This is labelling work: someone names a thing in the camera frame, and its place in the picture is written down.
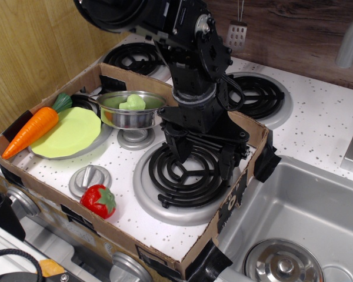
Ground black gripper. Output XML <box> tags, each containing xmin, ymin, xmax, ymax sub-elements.
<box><xmin>157</xmin><ymin>88</ymin><xmax>249</xmax><ymax>181</ymax></box>

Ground light green plastic plate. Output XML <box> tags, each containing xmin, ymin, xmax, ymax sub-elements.
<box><xmin>29</xmin><ymin>107</ymin><xmax>101</xmax><ymax>159</ymax></box>

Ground orange toy carrot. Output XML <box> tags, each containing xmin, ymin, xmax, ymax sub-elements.
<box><xmin>1</xmin><ymin>93</ymin><xmax>72</xmax><ymax>159</ymax></box>

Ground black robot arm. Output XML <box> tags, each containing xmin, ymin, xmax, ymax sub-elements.
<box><xmin>75</xmin><ymin>1</ymin><xmax>249</xmax><ymax>180</ymax></box>

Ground front right black burner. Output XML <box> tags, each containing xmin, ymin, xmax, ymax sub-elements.
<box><xmin>148</xmin><ymin>143</ymin><xmax>229</xmax><ymax>209</ymax></box>

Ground black burner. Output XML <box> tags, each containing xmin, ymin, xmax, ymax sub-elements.
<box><xmin>71</xmin><ymin>93</ymin><xmax>101</xmax><ymax>118</ymax></box>
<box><xmin>148</xmin><ymin>143</ymin><xmax>229</xmax><ymax>209</ymax></box>
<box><xmin>228</xmin><ymin>74</ymin><xmax>286</xmax><ymax>119</ymax></box>
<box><xmin>102</xmin><ymin>43</ymin><xmax>167</xmax><ymax>76</ymax></box>

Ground silver stove knob middle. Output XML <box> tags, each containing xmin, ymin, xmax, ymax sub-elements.
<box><xmin>117</xmin><ymin>129</ymin><xmax>155</xmax><ymax>150</ymax></box>

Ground silver stove knob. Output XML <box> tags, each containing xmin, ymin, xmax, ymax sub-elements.
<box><xmin>69</xmin><ymin>164</ymin><xmax>112</xmax><ymax>199</ymax></box>
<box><xmin>117</xmin><ymin>129</ymin><xmax>155</xmax><ymax>150</ymax></box>

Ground back right black burner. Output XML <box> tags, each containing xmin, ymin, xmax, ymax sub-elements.
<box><xmin>228</xmin><ymin>74</ymin><xmax>286</xmax><ymax>119</ymax></box>

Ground green toy broccoli piece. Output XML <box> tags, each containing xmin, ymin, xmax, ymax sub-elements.
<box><xmin>119</xmin><ymin>94</ymin><xmax>146</xmax><ymax>110</ymax></box>

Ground small steel pot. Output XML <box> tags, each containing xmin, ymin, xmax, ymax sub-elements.
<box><xmin>88</xmin><ymin>90</ymin><xmax>166</xmax><ymax>130</ymax></box>

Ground back left black burner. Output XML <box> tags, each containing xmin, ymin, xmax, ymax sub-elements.
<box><xmin>102</xmin><ymin>43</ymin><xmax>167</xmax><ymax>76</ymax></box>

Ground grey sink basin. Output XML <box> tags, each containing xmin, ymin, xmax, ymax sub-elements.
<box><xmin>217</xmin><ymin>156</ymin><xmax>353</xmax><ymax>281</ymax></box>

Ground hanging metal spatula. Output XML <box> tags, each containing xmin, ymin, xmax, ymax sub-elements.
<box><xmin>226</xmin><ymin>1</ymin><xmax>248</xmax><ymax>52</ymax></box>

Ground red toy strawberry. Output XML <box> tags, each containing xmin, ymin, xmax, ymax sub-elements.
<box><xmin>79</xmin><ymin>184</ymin><xmax>116</xmax><ymax>219</ymax></box>

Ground silver stove knob front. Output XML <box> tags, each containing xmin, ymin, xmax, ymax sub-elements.
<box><xmin>69</xmin><ymin>164</ymin><xmax>112</xmax><ymax>199</ymax></box>

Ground front left black burner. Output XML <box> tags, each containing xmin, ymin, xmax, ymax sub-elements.
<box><xmin>71</xmin><ymin>93</ymin><xmax>101</xmax><ymax>118</ymax></box>

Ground steel pot lid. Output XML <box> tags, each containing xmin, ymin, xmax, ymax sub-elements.
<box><xmin>243</xmin><ymin>238</ymin><xmax>325</xmax><ymax>281</ymax></box>

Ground silver oven dial right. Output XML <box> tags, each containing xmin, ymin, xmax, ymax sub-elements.
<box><xmin>109</xmin><ymin>252</ymin><xmax>153</xmax><ymax>282</ymax></box>

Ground silver oven dial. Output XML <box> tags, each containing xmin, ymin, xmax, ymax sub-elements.
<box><xmin>6</xmin><ymin>186</ymin><xmax>41</xmax><ymax>220</ymax></box>
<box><xmin>109</xmin><ymin>252</ymin><xmax>153</xmax><ymax>282</ymax></box>

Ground silver oven dial left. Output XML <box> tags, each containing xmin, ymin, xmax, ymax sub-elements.
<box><xmin>6</xmin><ymin>186</ymin><xmax>41</xmax><ymax>220</ymax></box>

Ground silver faucet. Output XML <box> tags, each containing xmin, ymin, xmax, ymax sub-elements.
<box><xmin>335</xmin><ymin>21</ymin><xmax>353</xmax><ymax>68</ymax></box>

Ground black clamp device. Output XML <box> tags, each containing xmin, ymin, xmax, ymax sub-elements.
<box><xmin>0</xmin><ymin>193</ymin><xmax>26</xmax><ymax>241</ymax></box>

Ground black cable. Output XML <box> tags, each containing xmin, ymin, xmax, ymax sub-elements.
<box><xmin>0</xmin><ymin>248</ymin><xmax>44</xmax><ymax>282</ymax></box>

